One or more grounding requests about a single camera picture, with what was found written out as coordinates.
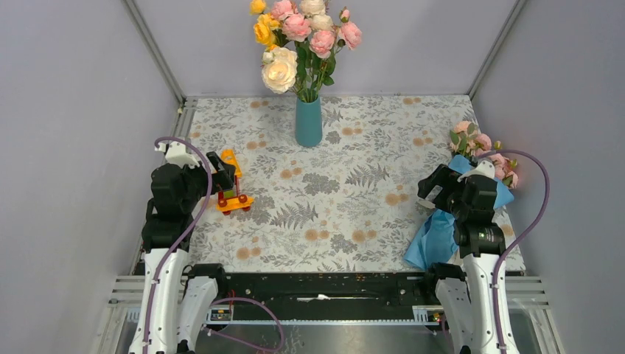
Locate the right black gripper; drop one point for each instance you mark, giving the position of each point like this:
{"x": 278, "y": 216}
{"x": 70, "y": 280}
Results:
{"x": 447, "y": 178}

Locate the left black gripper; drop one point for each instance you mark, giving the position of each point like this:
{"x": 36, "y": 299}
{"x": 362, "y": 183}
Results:
{"x": 223, "y": 178}

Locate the blue wrapping paper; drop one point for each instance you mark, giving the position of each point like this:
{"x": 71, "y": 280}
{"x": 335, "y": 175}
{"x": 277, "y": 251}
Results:
{"x": 434, "y": 241}

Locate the pink flowers bunch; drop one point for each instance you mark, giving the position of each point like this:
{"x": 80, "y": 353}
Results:
{"x": 466, "y": 140}

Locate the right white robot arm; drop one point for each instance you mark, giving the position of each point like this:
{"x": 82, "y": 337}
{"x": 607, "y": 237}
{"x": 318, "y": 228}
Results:
{"x": 473, "y": 295}

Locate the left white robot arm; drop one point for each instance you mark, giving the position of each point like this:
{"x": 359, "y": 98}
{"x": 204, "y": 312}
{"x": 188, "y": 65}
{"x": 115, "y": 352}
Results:
{"x": 168, "y": 321}

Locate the teal ceramic vase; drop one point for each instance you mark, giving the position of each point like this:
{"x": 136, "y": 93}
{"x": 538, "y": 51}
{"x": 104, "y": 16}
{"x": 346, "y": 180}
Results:
{"x": 308, "y": 123}

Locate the flower bouquet in vase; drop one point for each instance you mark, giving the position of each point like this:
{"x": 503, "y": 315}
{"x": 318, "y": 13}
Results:
{"x": 301, "y": 43}

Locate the yellow red toy block car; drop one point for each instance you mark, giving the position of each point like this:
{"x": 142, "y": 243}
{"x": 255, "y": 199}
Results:
{"x": 231, "y": 198}

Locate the floral patterned table mat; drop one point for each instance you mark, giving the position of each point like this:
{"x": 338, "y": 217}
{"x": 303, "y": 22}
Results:
{"x": 348, "y": 204}

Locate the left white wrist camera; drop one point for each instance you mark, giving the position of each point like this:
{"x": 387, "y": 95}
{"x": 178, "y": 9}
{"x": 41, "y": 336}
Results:
{"x": 177, "y": 154}

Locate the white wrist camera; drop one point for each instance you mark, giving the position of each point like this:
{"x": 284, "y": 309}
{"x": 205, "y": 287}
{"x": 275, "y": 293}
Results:
{"x": 177, "y": 154}
{"x": 484, "y": 168}

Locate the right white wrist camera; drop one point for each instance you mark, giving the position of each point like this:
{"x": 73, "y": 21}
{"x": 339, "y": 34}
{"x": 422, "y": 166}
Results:
{"x": 484, "y": 168}

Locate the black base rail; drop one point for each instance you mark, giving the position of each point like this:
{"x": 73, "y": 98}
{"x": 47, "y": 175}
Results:
{"x": 325, "y": 297}

